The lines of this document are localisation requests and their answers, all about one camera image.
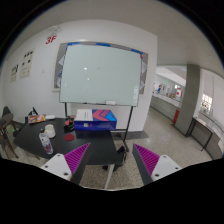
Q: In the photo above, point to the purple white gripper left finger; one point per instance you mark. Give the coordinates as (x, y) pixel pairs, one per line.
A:
(69, 166)

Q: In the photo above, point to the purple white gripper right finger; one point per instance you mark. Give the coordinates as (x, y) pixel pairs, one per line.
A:
(151, 166)

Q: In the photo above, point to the clear plastic water bottle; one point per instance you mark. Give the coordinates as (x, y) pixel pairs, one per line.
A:
(46, 143)

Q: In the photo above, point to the red round coaster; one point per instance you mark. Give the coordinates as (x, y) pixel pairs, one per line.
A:
(69, 137)

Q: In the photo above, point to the black bag on floor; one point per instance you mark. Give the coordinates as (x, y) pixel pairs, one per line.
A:
(122, 152)

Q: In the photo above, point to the black red small device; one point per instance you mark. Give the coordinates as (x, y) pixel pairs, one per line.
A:
(69, 124)

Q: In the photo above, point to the blue cardboard box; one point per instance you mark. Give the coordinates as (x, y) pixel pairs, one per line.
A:
(95, 120)

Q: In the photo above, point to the white small flat object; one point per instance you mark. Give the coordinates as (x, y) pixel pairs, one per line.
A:
(49, 117)

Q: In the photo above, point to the colourful book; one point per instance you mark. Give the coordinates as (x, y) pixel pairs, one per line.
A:
(32, 119)

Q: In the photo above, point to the wooden chair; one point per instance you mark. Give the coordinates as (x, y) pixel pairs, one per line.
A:
(5, 120)

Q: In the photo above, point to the whiteboard on stand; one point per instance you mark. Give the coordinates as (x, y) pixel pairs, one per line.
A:
(95, 74)

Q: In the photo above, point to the grey pinboard with papers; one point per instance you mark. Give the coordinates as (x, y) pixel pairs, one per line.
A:
(63, 48)

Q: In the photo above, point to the white mug yellow handle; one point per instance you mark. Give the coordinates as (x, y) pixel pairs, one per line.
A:
(49, 129)

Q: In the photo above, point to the white wall poster right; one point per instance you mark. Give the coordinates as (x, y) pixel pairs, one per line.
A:
(27, 63)

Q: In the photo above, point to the white wall poster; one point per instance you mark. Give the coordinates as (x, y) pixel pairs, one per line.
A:
(14, 73)
(27, 63)

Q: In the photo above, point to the white wall poster left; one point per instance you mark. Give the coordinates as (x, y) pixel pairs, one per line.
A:
(14, 73)

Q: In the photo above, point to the red 3F wall sign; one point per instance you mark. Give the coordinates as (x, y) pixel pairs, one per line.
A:
(51, 39)

